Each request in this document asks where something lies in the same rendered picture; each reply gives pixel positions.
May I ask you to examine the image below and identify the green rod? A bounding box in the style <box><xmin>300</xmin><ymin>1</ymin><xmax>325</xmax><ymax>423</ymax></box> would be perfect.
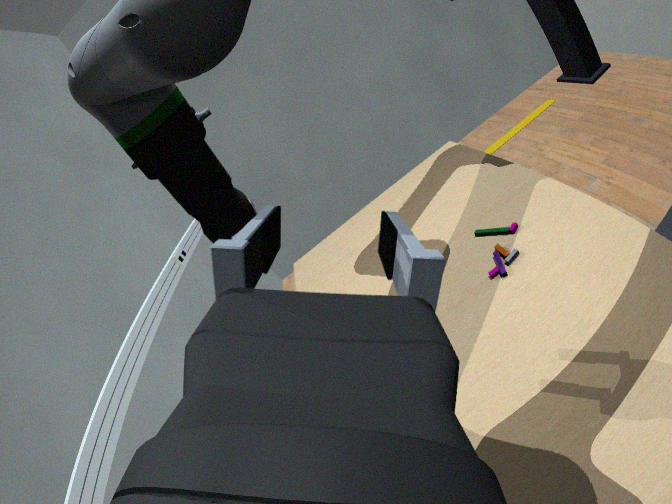
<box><xmin>474</xmin><ymin>227</ymin><xmax>510</xmax><ymax>237</ymax></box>

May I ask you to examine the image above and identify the orange rod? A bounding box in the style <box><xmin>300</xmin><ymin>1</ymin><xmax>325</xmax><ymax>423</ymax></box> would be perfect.
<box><xmin>494</xmin><ymin>244</ymin><xmax>510</xmax><ymax>258</ymax></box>

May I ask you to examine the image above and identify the purple rod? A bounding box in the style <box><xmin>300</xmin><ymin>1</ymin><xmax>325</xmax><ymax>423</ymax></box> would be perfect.
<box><xmin>493</xmin><ymin>251</ymin><xmax>508</xmax><ymax>278</ymax></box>

